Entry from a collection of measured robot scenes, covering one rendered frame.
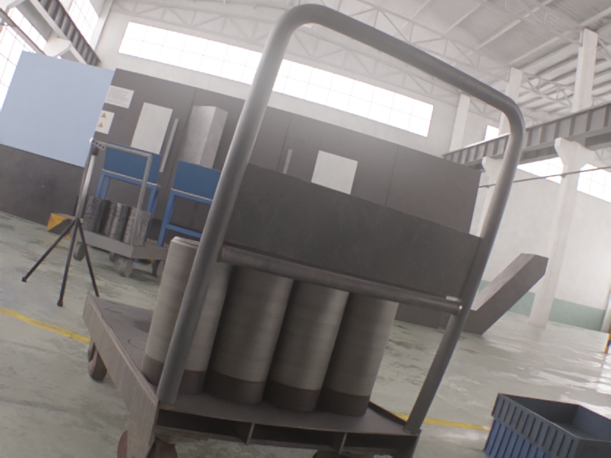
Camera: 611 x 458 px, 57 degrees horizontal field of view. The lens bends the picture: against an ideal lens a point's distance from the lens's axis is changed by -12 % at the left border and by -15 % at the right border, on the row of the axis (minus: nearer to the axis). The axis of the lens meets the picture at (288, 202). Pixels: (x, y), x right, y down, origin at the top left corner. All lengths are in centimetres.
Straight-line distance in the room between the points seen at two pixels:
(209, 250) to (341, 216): 23
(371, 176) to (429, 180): 75
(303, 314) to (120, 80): 663
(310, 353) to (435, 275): 29
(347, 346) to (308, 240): 34
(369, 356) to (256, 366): 25
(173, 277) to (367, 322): 41
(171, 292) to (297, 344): 27
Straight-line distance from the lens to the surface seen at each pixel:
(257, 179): 101
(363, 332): 132
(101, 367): 197
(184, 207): 738
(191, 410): 111
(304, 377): 128
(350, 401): 135
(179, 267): 116
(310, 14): 102
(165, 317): 117
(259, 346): 122
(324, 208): 106
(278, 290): 121
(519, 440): 217
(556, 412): 250
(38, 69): 802
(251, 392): 124
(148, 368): 121
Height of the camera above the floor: 58
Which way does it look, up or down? 3 degrees up
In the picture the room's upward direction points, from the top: 15 degrees clockwise
